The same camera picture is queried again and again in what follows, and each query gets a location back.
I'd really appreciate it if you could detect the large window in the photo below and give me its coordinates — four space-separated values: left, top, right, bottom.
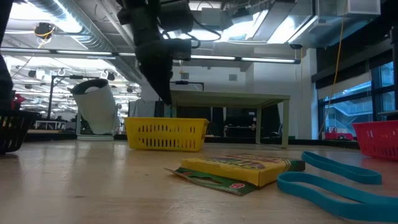
317 60 398 141

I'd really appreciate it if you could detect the yellow crayon box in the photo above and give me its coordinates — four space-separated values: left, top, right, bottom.
164 154 306 197

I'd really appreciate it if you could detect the silver ventilation duct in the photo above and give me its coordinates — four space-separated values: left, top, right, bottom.
26 0 144 82

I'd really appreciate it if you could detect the black plastic basket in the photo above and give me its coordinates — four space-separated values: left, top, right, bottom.
0 110 40 156

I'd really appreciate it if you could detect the black background rig frame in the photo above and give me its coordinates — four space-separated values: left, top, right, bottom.
172 80 205 92

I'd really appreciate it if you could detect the red plastic basket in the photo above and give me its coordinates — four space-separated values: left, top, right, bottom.
351 120 398 162

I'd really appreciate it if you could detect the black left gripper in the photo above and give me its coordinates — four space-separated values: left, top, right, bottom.
136 39 175 106

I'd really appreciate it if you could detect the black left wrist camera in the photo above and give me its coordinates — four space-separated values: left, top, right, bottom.
167 37 193 62

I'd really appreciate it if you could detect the yellow plastic basket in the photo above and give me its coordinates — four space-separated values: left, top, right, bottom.
124 117 211 153

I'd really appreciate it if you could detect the red background equipment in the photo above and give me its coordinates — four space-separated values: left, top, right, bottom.
12 94 25 110
323 132 354 141

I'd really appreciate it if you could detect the LED light bar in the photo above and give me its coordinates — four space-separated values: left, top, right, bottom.
0 46 302 65

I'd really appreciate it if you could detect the yellow hanging cable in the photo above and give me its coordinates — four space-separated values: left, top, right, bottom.
317 17 345 139

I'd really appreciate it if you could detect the grey covered background object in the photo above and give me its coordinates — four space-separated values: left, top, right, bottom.
128 98 158 119

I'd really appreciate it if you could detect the black ceiling device yellow cable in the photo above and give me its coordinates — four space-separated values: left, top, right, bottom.
33 21 57 41

